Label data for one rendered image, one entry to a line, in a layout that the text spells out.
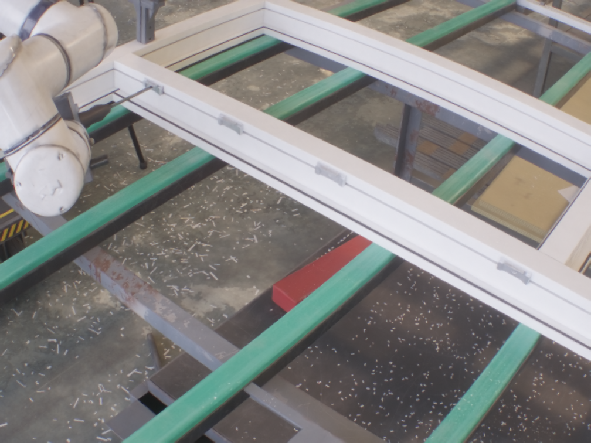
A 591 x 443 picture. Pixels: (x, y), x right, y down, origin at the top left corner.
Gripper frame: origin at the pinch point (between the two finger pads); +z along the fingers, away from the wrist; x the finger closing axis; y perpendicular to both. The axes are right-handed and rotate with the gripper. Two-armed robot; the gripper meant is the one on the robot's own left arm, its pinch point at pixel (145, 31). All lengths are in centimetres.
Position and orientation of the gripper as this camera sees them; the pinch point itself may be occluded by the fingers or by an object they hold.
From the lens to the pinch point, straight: 138.0
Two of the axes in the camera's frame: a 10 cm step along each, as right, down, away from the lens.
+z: -0.8, 7.9, 6.1
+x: -7.8, -4.3, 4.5
